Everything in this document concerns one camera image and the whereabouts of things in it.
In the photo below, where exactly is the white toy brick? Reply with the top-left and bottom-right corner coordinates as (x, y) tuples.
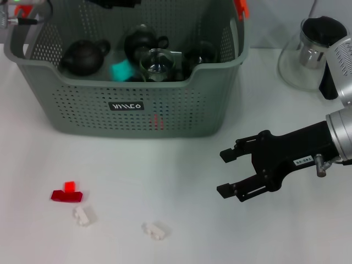
(141, 222), (167, 241)
(73, 206), (93, 227)

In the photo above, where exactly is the orange bin handle clip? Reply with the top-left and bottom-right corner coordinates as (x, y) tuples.
(235, 0), (251, 21)
(14, 5), (31, 17)

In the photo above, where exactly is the right gripper cable with plug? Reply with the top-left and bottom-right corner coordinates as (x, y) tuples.
(315, 153), (352, 177)

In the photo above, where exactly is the glass pitcher with black handle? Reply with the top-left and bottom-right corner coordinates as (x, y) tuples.
(277, 15), (349, 100)

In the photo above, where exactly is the dark red long toy brick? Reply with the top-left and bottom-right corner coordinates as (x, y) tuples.
(51, 189), (84, 204)

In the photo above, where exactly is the left gripper cable with plug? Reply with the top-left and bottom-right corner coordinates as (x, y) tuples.
(8, 0), (53, 26)

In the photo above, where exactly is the grey perforated plastic storage bin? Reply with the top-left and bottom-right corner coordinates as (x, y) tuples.
(4, 0), (251, 139)

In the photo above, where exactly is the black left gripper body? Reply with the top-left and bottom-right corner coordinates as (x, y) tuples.
(90, 0), (142, 9)

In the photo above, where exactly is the dark clay teapot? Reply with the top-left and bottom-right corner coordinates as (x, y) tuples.
(59, 38), (112, 76)

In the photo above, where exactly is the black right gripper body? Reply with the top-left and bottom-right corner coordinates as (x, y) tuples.
(251, 120), (339, 193)

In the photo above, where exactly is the gripper cable with plug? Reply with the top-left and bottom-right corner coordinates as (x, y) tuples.
(8, 0), (53, 26)
(315, 153), (352, 177)

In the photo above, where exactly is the red sloped toy brick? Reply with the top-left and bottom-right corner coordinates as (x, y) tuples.
(150, 113), (166, 130)

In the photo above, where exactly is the cyan square toy brick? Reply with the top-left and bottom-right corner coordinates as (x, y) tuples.
(109, 60), (133, 82)

